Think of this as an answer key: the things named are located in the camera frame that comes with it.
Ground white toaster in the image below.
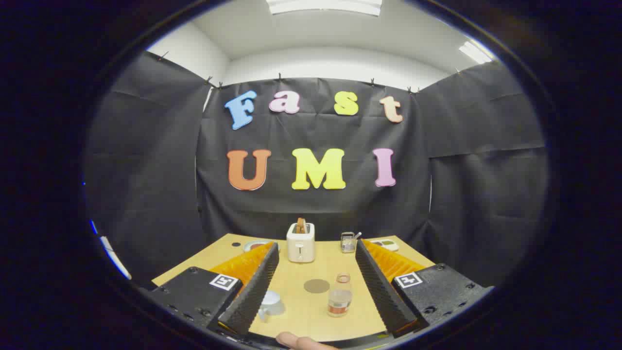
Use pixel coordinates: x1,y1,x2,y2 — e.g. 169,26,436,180
286,222,316,263

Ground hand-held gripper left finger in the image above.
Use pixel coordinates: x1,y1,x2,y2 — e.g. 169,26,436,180
146,242,280,337

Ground pale green plate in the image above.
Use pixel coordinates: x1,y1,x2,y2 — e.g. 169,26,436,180
243,240,280,253

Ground black backdrop cloth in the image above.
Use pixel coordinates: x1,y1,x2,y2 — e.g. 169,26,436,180
84,51,550,287

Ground wooden table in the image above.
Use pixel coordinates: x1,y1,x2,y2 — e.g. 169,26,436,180
152,233,435,342

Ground clear plastic juice bottle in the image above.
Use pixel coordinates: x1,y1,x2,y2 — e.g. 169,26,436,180
328,273,353,318

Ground small ceiling light panel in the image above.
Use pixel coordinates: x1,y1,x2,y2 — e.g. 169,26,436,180
459,40,494,65

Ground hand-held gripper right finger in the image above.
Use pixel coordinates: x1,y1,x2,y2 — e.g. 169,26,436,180
355,238,495,339

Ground long ceiling light panel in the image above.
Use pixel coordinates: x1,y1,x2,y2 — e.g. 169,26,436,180
266,0,383,17

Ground small metal wire rack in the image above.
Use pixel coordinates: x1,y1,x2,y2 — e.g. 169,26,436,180
341,231,362,254

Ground white cup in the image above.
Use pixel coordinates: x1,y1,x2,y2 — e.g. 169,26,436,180
258,290,286,322

